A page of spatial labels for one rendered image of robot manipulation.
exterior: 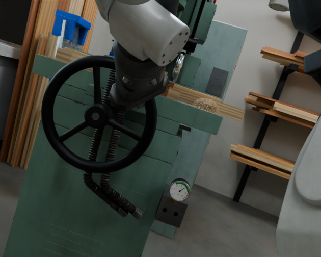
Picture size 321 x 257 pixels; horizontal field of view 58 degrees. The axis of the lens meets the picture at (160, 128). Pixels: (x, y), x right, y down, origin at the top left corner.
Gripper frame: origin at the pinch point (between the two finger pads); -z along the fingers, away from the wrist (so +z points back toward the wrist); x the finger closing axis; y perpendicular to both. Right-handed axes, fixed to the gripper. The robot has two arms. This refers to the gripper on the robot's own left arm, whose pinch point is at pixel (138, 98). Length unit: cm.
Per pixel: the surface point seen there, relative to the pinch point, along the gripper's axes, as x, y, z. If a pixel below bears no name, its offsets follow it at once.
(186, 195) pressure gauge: 4.4, -21.1, -28.2
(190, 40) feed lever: 39, 27, -34
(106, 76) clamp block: -0.9, 15.8, -12.7
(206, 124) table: 19.7, -6.8, -23.1
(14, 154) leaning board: -61, 79, -167
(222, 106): 33.2, -1.7, -33.2
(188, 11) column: 46, 40, -34
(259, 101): 151, 24, -184
